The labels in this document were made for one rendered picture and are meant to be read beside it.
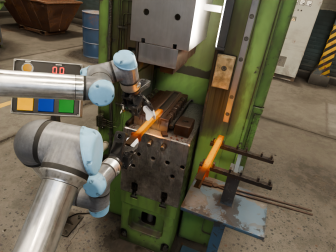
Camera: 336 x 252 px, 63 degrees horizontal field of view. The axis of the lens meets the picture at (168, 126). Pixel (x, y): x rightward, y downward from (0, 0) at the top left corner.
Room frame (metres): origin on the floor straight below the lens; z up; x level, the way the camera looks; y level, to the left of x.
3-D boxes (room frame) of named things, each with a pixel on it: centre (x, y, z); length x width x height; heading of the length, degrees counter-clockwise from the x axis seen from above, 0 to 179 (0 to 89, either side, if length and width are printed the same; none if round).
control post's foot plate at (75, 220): (1.38, 0.66, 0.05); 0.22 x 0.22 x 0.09; 76
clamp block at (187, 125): (1.33, -0.09, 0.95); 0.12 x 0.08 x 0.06; 166
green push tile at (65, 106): (1.27, 0.54, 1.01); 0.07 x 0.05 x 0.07; 101
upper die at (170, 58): (1.52, 0.04, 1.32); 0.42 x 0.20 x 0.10; 166
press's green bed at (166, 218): (1.51, -0.01, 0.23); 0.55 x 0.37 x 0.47; 166
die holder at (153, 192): (1.51, -0.01, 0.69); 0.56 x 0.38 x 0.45; 166
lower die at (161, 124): (1.52, 0.04, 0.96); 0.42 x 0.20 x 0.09; 166
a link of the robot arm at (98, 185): (0.75, 0.22, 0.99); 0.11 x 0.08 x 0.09; 166
